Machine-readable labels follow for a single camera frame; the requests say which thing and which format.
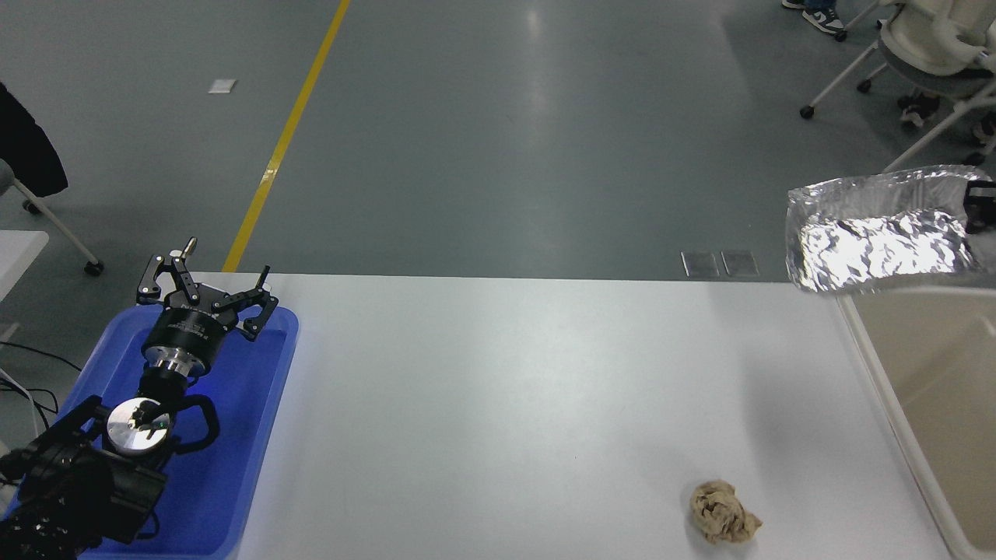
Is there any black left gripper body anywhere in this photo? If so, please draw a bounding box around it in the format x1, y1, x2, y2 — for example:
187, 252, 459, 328
142, 286, 234, 370

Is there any silver foil tray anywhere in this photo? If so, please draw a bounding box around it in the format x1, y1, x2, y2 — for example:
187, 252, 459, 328
784, 164, 996, 295

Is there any blue plastic tray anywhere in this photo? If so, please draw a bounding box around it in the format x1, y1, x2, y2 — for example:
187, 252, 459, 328
0, 305, 300, 560

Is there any grey chair with casters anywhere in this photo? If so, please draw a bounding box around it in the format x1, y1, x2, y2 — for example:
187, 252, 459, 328
0, 159, 104, 277

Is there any small white table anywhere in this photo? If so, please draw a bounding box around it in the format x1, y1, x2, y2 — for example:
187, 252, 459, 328
0, 231, 49, 300

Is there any white office chair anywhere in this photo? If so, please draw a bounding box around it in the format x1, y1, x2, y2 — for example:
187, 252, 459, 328
800, 0, 996, 173

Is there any large pale bin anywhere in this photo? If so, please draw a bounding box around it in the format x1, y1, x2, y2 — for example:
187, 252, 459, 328
836, 284, 996, 560

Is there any chair leg with caster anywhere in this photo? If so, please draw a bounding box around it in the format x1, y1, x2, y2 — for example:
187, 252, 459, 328
836, 0, 880, 43

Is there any crumpled tan paper ball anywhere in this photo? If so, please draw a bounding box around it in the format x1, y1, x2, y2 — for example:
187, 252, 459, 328
689, 479, 763, 545

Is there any black cable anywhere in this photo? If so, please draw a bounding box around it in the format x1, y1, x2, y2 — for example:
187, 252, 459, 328
0, 342, 82, 425

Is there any white cable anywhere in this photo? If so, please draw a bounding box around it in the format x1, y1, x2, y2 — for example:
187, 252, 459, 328
0, 370, 41, 440

